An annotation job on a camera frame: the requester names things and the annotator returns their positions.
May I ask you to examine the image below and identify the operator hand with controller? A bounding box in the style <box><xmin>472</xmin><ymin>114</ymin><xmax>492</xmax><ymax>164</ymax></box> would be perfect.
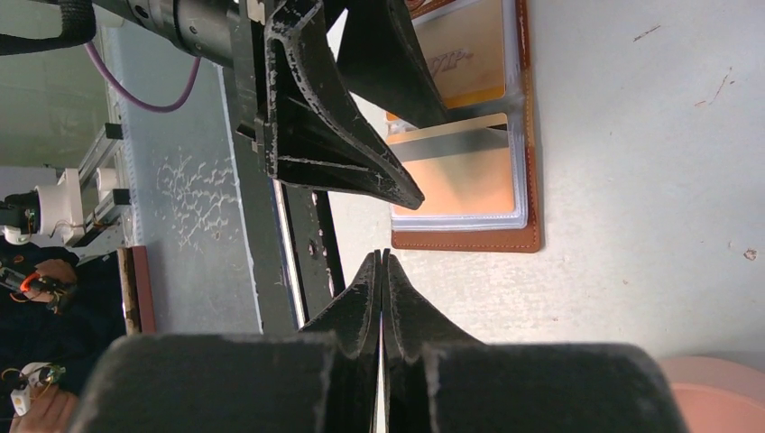
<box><xmin>1</xmin><ymin>256</ymin><xmax>79</xmax><ymax>315</ymax></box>

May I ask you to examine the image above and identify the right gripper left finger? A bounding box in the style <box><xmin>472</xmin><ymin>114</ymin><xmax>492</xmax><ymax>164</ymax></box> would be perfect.
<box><xmin>69</xmin><ymin>251</ymin><xmax>382</xmax><ymax>432</ymax></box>

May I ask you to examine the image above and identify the brown leather card holder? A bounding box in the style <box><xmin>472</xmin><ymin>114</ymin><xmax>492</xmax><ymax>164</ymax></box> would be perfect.
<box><xmin>386</xmin><ymin>1</ymin><xmax>543</xmax><ymax>253</ymax></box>

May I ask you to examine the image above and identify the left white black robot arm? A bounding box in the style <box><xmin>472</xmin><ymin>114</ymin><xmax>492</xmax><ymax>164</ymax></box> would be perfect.
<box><xmin>101</xmin><ymin>0</ymin><xmax>448</xmax><ymax>209</ymax></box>

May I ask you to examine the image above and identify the second operator hand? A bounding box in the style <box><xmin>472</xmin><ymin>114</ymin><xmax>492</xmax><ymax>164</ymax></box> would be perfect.
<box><xmin>9</xmin><ymin>362</ymin><xmax>79</xmax><ymax>433</ymax></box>

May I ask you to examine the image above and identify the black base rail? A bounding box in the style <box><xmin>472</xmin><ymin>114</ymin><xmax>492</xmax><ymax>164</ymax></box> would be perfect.
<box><xmin>217</xmin><ymin>65</ymin><xmax>348</xmax><ymax>336</ymax></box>

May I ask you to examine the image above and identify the pink oval tray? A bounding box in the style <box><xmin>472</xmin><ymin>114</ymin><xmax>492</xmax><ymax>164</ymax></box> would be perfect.
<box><xmin>659</xmin><ymin>356</ymin><xmax>764</xmax><ymax>433</ymax></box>

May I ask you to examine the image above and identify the aluminium frame rail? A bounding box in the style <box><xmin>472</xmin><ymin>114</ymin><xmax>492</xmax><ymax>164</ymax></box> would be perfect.
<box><xmin>54</xmin><ymin>123</ymin><xmax>131</xmax><ymax>257</ymax></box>

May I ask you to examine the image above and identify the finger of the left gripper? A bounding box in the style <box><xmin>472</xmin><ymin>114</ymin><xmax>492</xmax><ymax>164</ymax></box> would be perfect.
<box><xmin>264</xmin><ymin>1</ymin><xmax>425</xmax><ymax>209</ymax></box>
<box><xmin>337</xmin><ymin>0</ymin><xmax>448</xmax><ymax>128</ymax></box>

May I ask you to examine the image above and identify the gold VIP card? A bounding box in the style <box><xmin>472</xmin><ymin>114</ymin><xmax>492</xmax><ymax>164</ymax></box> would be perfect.
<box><xmin>405</xmin><ymin>0</ymin><xmax>516</xmax><ymax>109</ymax></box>
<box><xmin>386</xmin><ymin>113</ymin><xmax>521</xmax><ymax>219</ymax></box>

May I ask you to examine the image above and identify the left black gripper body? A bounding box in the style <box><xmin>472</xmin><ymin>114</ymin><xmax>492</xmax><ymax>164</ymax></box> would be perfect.
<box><xmin>232</xmin><ymin>1</ymin><xmax>287</xmax><ymax>156</ymax></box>

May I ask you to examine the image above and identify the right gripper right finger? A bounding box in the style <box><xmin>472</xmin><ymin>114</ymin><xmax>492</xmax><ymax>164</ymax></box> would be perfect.
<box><xmin>381</xmin><ymin>252</ymin><xmax>687</xmax><ymax>432</ymax></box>

